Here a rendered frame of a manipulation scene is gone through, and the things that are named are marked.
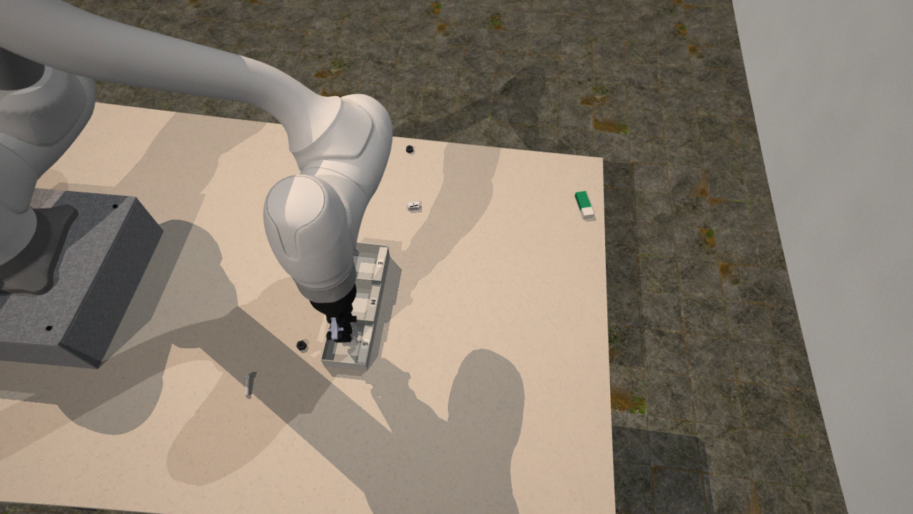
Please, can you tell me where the grey three-compartment bin rack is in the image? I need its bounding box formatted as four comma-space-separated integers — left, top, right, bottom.
321, 242, 390, 370

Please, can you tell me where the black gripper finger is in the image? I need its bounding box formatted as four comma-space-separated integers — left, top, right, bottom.
349, 304, 358, 338
326, 308, 357, 346

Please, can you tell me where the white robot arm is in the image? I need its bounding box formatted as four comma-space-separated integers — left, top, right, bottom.
0, 0, 393, 303

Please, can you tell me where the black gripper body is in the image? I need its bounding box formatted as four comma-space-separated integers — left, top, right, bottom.
309, 285, 357, 324

